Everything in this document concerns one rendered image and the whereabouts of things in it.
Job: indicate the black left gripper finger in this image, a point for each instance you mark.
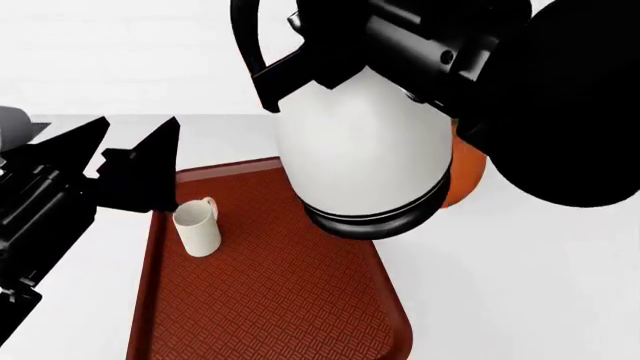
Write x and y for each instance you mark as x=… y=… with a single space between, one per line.
x=145 y=172
x=75 y=146

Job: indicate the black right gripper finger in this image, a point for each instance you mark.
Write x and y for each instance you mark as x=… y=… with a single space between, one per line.
x=335 y=48

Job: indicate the grey counter fixture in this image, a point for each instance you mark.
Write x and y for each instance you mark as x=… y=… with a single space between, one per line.
x=15 y=127

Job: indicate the white mug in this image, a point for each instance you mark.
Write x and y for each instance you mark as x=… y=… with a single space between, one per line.
x=200 y=234

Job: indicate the red-brown textured tray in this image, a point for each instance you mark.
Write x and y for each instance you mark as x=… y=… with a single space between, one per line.
x=280 y=285

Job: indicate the orange round fruit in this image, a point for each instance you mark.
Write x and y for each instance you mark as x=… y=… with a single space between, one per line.
x=467 y=168

